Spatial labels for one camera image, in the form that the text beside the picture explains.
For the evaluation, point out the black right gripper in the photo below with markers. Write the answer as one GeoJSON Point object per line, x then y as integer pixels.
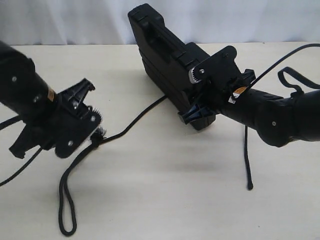
{"type": "Point", "coordinates": [223, 88]}

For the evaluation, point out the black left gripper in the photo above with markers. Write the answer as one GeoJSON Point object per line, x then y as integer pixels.
{"type": "Point", "coordinates": [66, 126]}

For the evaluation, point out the black plastic carrying case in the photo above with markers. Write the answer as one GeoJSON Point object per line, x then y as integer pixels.
{"type": "Point", "coordinates": [166, 59]}

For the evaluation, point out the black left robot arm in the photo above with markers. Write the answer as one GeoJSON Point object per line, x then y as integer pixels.
{"type": "Point", "coordinates": [22, 90]}

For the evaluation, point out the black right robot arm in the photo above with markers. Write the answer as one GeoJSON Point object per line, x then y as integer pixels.
{"type": "Point", "coordinates": [280, 120]}

